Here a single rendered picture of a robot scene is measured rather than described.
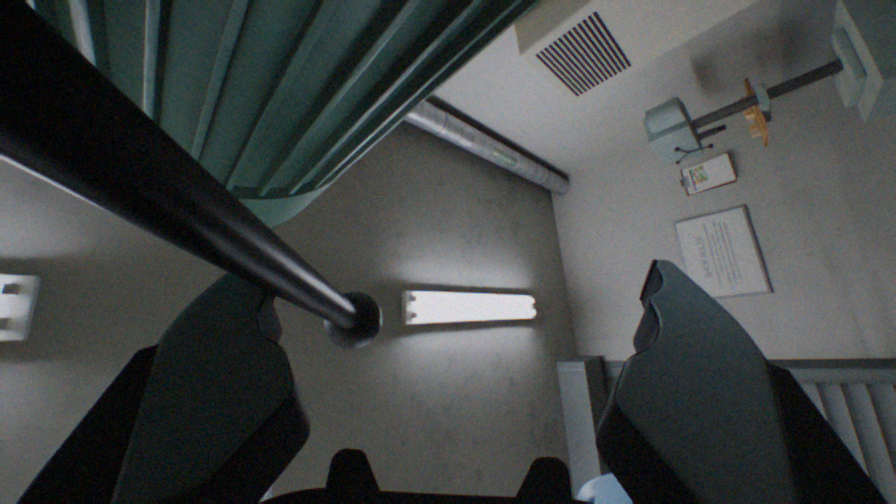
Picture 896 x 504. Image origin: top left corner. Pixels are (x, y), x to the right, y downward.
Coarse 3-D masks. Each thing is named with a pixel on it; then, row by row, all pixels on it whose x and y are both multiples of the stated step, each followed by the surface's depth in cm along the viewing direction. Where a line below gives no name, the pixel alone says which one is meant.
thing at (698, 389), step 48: (672, 288) 9; (672, 336) 7; (720, 336) 7; (624, 384) 6; (672, 384) 6; (720, 384) 6; (768, 384) 6; (624, 432) 6; (672, 432) 5; (720, 432) 5; (768, 432) 5; (624, 480) 6; (672, 480) 5; (720, 480) 5; (768, 480) 5
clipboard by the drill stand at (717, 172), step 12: (720, 156) 234; (696, 168) 247; (708, 168) 240; (720, 168) 234; (732, 168) 231; (684, 180) 252; (696, 180) 246; (708, 180) 240; (720, 180) 233; (732, 180) 228; (696, 192) 246
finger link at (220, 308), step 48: (240, 288) 9; (192, 336) 7; (240, 336) 7; (192, 384) 6; (240, 384) 6; (288, 384) 6; (144, 432) 5; (192, 432) 5; (240, 432) 5; (288, 432) 6; (144, 480) 5; (192, 480) 5; (240, 480) 5
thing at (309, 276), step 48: (0, 0) 3; (0, 48) 3; (48, 48) 3; (0, 96) 3; (48, 96) 3; (96, 96) 3; (0, 144) 3; (48, 144) 3; (96, 144) 3; (144, 144) 4; (96, 192) 4; (144, 192) 4; (192, 192) 5; (192, 240) 6; (240, 240) 6; (288, 288) 9; (336, 336) 18
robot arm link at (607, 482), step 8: (592, 480) 37; (600, 480) 36; (608, 480) 36; (616, 480) 35; (584, 488) 35; (592, 488) 34; (600, 488) 34; (608, 488) 34; (616, 488) 33; (584, 496) 33; (592, 496) 33; (600, 496) 32; (608, 496) 32; (616, 496) 31; (624, 496) 31
